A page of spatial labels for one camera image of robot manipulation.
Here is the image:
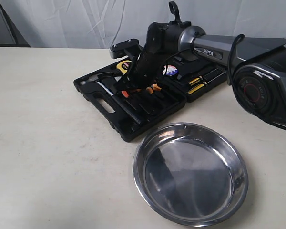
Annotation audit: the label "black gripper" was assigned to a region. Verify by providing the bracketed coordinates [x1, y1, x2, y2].
[127, 22, 181, 89]

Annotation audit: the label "black plastic tool case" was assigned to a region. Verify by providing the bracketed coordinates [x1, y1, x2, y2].
[73, 56, 227, 142]

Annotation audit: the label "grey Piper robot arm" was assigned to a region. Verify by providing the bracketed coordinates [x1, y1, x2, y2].
[128, 21, 286, 131]

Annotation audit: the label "electrical tape roll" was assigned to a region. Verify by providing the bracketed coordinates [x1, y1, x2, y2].
[162, 65, 178, 76]

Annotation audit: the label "yellow tape measure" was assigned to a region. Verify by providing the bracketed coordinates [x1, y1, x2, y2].
[116, 60, 132, 75]

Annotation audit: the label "pliers with orange grips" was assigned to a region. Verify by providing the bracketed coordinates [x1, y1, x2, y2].
[122, 84, 162, 98]

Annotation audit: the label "yellow black screwdriver upper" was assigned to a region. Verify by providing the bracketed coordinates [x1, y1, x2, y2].
[188, 68, 222, 86]

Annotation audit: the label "yellow black screwdriver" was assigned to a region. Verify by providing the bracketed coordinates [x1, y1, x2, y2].
[187, 72, 226, 94]
[188, 68, 222, 86]

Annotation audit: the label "yellow black screwdriver lower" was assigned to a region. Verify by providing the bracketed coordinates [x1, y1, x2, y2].
[187, 72, 226, 94]

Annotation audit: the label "white backdrop cloth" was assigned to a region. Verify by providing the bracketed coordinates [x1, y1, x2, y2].
[1, 0, 286, 49]

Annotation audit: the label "round stainless steel tray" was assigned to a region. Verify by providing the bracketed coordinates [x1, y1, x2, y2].
[133, 123, 249, 227]

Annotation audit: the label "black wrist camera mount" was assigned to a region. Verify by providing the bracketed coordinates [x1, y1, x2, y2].
[109, 39, 143, 60]

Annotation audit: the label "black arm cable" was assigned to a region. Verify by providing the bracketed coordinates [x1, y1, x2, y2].
[226, 33, 245, 86]

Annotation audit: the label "claw hammer black handle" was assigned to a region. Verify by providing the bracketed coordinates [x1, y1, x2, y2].
[79, 73, 143, 125]

